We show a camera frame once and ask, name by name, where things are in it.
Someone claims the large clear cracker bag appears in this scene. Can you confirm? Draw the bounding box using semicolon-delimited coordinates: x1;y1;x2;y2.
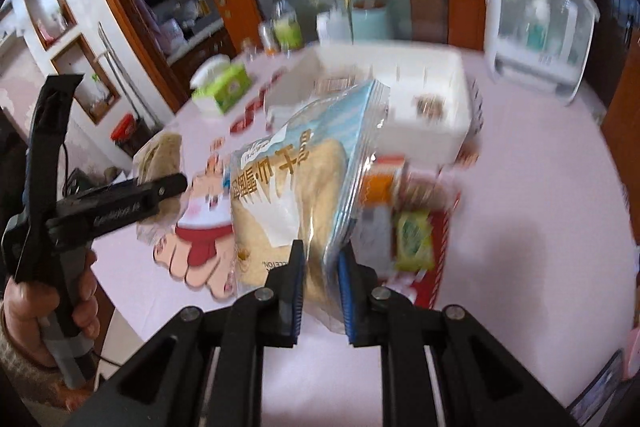
230;80;390;333

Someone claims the clear pastry snack pack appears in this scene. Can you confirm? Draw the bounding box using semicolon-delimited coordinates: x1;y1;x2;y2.
314;75;356;96

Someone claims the person left hand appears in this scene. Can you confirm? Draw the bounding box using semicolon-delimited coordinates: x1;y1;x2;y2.
2;251;100;369

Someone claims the orange white oat bar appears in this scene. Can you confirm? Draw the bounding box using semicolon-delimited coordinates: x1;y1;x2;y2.
350;156;407;280

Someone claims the green snack packet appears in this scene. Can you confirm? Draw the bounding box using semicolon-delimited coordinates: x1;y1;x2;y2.
395;210;435;272

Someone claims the clear granola packet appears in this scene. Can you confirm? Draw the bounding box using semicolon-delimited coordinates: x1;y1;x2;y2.
399;171;461;211

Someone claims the red lid dark jar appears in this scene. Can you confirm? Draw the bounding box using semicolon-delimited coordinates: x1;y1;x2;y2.
111;113;152;157

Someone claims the rice puff snack pack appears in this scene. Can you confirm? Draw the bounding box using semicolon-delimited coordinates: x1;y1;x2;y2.
134;131;182;245

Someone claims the white plastic storage bin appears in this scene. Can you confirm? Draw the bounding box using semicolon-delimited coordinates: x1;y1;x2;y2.
264;41;483;169

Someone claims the green tissue box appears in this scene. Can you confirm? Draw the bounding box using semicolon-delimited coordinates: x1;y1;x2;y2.
190;54;253;117

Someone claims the silver orange can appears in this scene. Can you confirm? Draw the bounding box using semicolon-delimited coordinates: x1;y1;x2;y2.
258;22;280;56

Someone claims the white squeeze bottle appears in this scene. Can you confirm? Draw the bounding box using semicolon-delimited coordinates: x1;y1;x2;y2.
316;8;352;46

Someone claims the glass bottle green label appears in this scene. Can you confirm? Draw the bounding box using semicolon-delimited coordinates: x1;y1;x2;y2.
271;0;304;51

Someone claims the light blue ceramic jar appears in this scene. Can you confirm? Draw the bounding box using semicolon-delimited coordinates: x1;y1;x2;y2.
352;0;394;41

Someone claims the white cosmetic storage case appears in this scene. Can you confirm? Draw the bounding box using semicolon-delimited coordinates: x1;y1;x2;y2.
484;0;600;105

